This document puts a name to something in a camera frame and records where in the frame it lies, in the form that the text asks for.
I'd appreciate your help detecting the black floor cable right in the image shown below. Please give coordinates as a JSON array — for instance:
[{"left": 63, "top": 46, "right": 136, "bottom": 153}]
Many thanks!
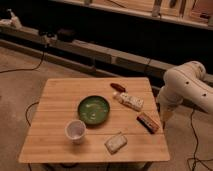
[{"left": 186, "top": 107, "right": 213, "bottom": 171}]

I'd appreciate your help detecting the black floor cable left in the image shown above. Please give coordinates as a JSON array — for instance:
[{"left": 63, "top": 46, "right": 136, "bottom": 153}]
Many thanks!
[{"left": 0, "top": 46, "right": 46, "bottom": 127}]

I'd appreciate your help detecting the wooden table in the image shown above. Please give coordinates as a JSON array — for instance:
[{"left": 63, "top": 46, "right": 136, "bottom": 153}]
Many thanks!
[{"left": 19, "top": 77, "right": 170, "bottom": 163}]

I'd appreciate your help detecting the white spray bottle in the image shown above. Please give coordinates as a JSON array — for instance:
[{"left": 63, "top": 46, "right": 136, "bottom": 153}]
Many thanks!
[{"left": 8, "top": 9, "right": 22, "bottom": 29}]

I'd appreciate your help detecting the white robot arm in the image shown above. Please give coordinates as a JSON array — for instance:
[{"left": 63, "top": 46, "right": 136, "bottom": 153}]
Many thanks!
[{"left": 157, "top": 61, "right": 213, "bottom": 124}]

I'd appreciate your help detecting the green plate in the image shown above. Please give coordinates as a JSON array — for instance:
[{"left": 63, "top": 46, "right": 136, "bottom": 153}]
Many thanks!
[{"left": 77, "top": 95, "right": 110, "bottom": 125}]

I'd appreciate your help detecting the dark red object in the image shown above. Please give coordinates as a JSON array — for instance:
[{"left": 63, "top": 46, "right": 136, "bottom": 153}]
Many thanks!
[{"left": 110, "top": 83, "right": 126, "bottom": 92}]

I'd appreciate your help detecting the dark round object on ledge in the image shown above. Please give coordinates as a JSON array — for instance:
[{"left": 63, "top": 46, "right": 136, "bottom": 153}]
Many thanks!
[{"left": 57, "top": 29, "right": 76, "bottom": 42}]

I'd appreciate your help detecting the black floor cable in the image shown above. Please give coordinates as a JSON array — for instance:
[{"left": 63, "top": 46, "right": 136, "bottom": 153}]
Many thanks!
[
  {"left": 186, "top": 107, "right": 213, "bottom": 171},
  {"left": 0, "top": 46, "right": 46, "bottom": 127}
]

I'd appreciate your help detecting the white sponge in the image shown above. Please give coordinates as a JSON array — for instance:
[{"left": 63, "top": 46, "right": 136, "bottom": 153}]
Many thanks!
[{"left": 105, "top": 133, "right": 127, "bottom": 154}]

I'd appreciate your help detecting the orange black box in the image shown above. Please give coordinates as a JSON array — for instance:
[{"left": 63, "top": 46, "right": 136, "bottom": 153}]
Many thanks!
[{"left": 137, "top": 112, "right": 159, "bottom": 134}]

